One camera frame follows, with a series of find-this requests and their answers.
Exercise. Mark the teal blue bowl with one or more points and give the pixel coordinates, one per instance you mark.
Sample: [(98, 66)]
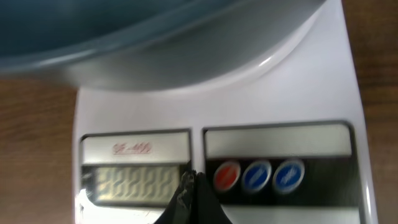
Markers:
[(42, 34)]

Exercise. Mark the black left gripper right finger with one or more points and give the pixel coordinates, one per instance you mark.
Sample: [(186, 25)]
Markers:
[(207, 209)]

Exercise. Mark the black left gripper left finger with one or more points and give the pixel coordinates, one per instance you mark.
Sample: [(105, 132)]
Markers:
[(178, 211)]

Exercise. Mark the white digital kitchen scale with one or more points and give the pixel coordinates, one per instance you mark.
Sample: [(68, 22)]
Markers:
[(267, 107)]

